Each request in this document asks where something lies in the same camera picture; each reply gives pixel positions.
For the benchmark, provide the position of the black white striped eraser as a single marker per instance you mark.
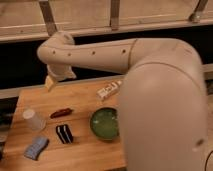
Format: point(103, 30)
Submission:
point(64, 134)

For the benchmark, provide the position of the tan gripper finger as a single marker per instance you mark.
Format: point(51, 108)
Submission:
point(50, 83)

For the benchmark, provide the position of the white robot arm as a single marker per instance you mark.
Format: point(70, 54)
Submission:
point(162, 101)

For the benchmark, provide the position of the metal window bracket left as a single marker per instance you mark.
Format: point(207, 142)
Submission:
point(48, 16)

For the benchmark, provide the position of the green bowl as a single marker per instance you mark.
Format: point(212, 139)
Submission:
point(104, 124)

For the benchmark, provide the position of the white tube package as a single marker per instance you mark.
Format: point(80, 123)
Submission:
point(109, 90)

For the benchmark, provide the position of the dark red chili pepper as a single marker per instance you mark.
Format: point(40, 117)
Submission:
point(61, 112)

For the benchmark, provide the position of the blue sponge cloth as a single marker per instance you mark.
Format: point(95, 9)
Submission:
point(36, 147)

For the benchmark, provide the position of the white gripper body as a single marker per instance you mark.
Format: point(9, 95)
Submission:
point(60, 72)

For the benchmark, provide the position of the metal window bracket middle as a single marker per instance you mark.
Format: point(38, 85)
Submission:
point(114, 14)

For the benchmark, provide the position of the metal window bracket right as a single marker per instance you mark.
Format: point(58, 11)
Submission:
point(197, 13)

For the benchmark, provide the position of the metal window bracket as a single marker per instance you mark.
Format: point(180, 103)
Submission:
point(197, 13)
point(48, 16)
point(114, 14)

